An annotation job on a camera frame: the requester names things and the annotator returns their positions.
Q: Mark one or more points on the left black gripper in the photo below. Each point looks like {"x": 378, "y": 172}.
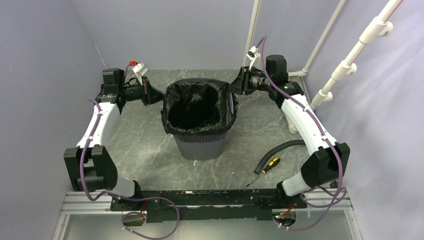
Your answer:
{"x": 149, "y": 95}

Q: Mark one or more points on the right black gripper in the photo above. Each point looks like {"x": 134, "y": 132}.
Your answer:
{"x": 247, "y": 74}

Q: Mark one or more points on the black trash bag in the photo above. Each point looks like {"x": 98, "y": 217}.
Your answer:
{"x": 198, "y": 106}

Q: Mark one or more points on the grey mesh trash bin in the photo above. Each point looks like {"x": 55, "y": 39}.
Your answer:
{"x": 201, "y": 147}

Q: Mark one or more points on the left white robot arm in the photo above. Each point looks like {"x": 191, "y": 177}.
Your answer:
{"x": 89, "y": 165}

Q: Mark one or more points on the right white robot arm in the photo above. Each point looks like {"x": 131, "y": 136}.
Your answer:
{"x": 328, "y": 158}

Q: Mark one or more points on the yellow black screwdriver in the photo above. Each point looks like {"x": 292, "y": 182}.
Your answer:
{"x": 268, "y": 167}

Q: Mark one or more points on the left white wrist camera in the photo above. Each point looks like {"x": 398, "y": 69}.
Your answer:
{"x": 139, "y": 69}

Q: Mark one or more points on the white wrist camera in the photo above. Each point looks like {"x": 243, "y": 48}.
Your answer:
{"x": 254, "y": 55}
{"x": 139, "y": 69}

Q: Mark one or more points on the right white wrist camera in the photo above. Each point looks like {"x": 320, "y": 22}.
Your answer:
{"x": 254, "y": 55}

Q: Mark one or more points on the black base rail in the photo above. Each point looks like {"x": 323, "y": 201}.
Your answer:
{"x": 189, "y": 205}

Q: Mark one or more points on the aluminium extrusion rail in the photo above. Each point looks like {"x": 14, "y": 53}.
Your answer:
{"x": 77, "y": 203}

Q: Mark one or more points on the white PVC pipe frame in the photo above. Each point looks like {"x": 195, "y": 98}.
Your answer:
{"x": 368, "y": 102}

